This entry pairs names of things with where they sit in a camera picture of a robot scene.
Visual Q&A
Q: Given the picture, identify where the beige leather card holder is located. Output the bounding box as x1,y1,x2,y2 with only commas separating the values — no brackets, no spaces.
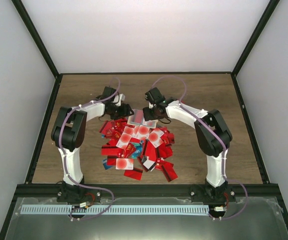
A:
127,109,158,129

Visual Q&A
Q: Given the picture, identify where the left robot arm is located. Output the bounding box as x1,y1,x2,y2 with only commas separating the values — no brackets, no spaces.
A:
51,86,134,202

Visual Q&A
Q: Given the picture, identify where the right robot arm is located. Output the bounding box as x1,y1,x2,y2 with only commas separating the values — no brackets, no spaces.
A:
143,87,233,202

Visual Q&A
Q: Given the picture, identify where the white red circle card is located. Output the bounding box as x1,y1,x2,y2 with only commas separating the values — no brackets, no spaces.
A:
148,128,165,148

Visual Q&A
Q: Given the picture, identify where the white pink gradient card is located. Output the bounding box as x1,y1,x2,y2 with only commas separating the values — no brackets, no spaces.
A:
116,126,134,149

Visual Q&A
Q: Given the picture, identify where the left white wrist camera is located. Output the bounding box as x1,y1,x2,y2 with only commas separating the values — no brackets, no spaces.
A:
114,94,125,106

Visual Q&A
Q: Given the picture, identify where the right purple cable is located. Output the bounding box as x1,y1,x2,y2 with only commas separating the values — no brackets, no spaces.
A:
150,75,248,221

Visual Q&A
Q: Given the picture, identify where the black front frame rail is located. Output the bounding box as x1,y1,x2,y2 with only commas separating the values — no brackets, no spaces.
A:
13,183,281,203

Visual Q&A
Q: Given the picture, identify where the light blue cable duct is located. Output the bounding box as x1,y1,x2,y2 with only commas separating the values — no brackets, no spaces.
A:
20,204,209,216

